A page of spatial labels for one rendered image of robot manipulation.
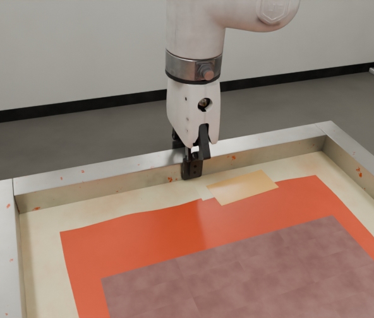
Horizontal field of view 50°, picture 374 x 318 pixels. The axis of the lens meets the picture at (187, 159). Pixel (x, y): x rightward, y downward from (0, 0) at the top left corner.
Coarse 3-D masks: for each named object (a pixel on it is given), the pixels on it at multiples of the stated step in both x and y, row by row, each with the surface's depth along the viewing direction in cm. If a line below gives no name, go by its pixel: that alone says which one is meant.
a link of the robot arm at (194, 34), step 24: (168, 0) 47; (192, 0) 45; (216, 0) 45; (240, 0) 45; (264, 0) 44; (288, 0) 45; (168, 24) 49; (192, 24) 46; (216, 24) 47; (240, 24) 47; (264, 24) 47; (168, 48) 50; (192, 48) 48; (216, 48) 49
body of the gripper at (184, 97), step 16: (176, 80) 51; (208, 80) 51; (176, 96) 54; (192, 96) 51; (208, 96) 52; (176, 112) 56; (192, 112) 52; (208, 112) 53; (176, 128) 58; (192, 128) 53; (208, 128) 54; (192, 144) 55
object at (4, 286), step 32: (288, 128) 70; (320, 128) 71; (128, 160) 60; (160, 160) 61; (224, 160) 64; (256, 160) 67; (352, 160) 65; (0, 192) 53; (32, 192) 54; (64, 192) 56; (96, 192) 58; (0, 224) 49; (0, 256) 45; (0, 288) 42
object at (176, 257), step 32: (96, 224) 54; (128, 224) 55; (160, 224) 55; (192, 224) 55; (64, 256) 50; (96, 256) 50; (128, 256) 50; (160, 256) 51; (192, 256) 51; (224, 256) 51; (96, 288) 47; (128, 288) 47; (160, 288) 47; (192, 288) 47; (224, 288) 48
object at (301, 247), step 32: (288, 192) 62; (320, 192) 62; (224, 224) 56; (256, 224) 56; (288, 224) 57; (320, 224) 57; (352, 224) 57; (256, 256) 52; (288, 256) 52; (320, 256) 52; (352, 256) 52; (256, 288) 48; (288, 288) 48; (320, 288) 48; (352, 288) 48
